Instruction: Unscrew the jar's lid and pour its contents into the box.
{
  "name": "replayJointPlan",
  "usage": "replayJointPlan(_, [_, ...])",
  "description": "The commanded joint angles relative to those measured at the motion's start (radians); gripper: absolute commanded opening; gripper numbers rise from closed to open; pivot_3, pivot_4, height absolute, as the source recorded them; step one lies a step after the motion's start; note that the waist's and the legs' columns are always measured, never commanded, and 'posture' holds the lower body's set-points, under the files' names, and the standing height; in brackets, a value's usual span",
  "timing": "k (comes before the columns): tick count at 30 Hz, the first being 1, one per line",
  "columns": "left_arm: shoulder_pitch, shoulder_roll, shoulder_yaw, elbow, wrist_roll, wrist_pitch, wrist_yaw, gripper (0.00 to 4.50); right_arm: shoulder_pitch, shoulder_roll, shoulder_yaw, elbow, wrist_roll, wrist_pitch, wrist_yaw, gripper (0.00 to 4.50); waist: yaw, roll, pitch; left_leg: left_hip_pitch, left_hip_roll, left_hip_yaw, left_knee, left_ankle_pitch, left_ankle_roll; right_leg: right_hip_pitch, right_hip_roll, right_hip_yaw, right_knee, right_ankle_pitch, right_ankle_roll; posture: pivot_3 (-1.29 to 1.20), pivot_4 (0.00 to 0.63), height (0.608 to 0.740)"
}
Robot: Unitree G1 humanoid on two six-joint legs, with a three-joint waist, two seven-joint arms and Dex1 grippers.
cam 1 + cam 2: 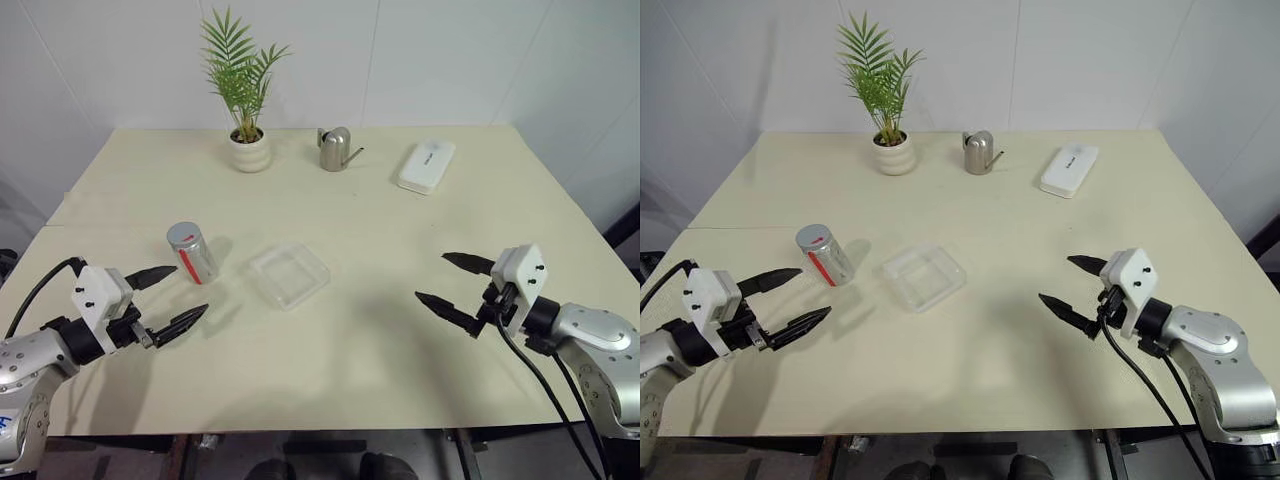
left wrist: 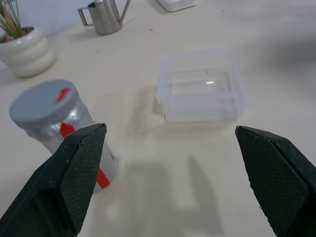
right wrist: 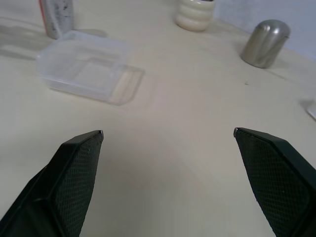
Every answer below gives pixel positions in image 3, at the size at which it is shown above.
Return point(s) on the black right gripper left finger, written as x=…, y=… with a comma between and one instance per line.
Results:
x=66, y=182

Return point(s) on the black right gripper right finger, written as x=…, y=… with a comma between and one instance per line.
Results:
x=276, y=177

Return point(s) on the clear plastic container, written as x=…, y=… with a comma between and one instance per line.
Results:
x=86, y=69

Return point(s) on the silver red can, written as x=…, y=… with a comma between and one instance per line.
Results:
x=58, y=17

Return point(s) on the white flat object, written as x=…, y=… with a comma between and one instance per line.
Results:
x=310, y=108

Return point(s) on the stainless steel domed canister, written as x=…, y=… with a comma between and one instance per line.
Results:
x=265, y=43

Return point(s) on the cream ribbed ceramic vase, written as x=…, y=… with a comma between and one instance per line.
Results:
x=194, y=14

